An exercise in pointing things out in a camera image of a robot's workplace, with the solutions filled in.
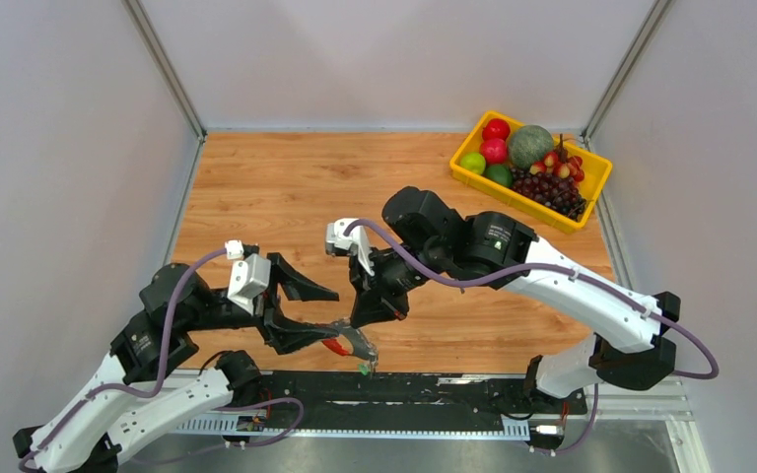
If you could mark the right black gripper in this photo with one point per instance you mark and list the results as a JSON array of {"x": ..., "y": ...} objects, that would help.
[{"x": 367, "y": 310}]

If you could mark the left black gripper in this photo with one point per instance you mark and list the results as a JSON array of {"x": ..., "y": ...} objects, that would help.
[{"x": 287, "y": 335}]

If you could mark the clear keyring with red tag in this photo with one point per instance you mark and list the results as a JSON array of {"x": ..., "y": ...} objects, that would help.
[{"x": 352, "y": 342}]

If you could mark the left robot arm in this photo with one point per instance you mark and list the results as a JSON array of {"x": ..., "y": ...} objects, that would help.
[{"x": 124, "y": 407}]

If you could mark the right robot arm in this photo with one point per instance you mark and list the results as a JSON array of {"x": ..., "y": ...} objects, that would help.
[{"x": 426, "y": 240}]

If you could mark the light green apple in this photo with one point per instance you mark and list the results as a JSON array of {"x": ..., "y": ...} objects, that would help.
[{"x": 473, "y": 162}]

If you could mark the dark green lime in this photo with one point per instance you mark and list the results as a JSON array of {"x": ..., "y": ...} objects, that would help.
[{"x": 500, "y": 174}]

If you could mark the pink red apple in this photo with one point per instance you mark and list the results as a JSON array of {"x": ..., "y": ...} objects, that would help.
[{"x": 494, "y": 151}]

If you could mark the red apple back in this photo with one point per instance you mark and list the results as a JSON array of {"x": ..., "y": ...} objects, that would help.
[{"x": 496, "y": 128}]

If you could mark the purple grape bunch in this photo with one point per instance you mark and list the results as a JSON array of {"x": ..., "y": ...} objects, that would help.
[{"x": 550, "y": 191}]

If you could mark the green grey melon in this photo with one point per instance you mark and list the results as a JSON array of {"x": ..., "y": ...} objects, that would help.
[{"x": 528, "y": 145}]

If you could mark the red cherry cluster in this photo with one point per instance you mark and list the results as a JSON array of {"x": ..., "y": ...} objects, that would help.
[{"x": 561, "y": 163}]

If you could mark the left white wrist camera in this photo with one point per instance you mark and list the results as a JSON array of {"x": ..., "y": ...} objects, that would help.
[{"x": 250, "y": 275}]

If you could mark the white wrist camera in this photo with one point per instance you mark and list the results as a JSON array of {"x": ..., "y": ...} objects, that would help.
[
  {"x": 344, "y": 237},
  {"x": 250, "y": 275}
]

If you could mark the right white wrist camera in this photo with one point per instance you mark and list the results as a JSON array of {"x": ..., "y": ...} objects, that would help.
[{"x": 344, "y": 237}]

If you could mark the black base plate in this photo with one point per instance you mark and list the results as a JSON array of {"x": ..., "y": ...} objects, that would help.
[{"x": 402, "y": 402}]

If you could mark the aluminium frame rail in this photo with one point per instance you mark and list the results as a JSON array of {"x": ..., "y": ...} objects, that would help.
[{"x": 665, "y": 402}]

